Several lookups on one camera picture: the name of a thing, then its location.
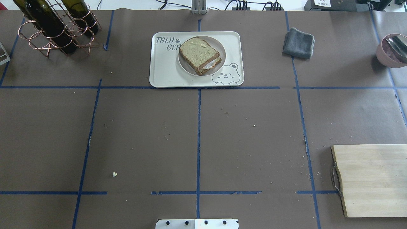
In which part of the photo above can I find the bread slice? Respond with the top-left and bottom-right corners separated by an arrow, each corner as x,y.
179,37 -> 220,71
195,64 -> 218,75

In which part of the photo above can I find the white serving tray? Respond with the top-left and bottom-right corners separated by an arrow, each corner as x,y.
149,31 -> 244,87

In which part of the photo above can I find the fried egg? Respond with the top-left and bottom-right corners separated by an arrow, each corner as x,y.
201,57 -> 222,71

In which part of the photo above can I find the grey folded cloth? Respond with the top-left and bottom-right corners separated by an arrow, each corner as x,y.
282,27 -> 314,59

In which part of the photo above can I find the dark wine bottle middle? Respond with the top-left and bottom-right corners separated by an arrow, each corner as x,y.
62,0 -> 99,37

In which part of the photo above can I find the dark wine bottle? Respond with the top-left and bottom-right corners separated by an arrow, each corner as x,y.
13,0 -> 41,31
26,0 -> 77,54
62,0 -> 99,37

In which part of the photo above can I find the wooden cutting board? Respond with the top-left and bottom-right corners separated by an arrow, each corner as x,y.
331,144 -> 407,218

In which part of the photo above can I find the pink bowl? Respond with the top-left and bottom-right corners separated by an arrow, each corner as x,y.
376,33 -> 407,68

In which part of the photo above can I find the dark wine bottle front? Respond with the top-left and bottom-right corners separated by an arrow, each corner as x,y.
26,0 -> 77,54

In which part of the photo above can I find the dark wine bottle back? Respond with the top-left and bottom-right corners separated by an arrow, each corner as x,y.
13,0 -> 41,31

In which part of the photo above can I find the metal scoop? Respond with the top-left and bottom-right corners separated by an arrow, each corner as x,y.
385,34 -> 407,63

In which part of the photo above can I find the aluminium frame post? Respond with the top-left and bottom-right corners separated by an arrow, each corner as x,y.
191,0 -> 208,15

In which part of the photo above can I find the white pillar mount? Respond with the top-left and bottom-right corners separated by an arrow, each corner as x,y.
155,219 -> 239,229

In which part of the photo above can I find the copper wire bottle rack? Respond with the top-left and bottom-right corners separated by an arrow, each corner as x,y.
15,0 -> 101,58

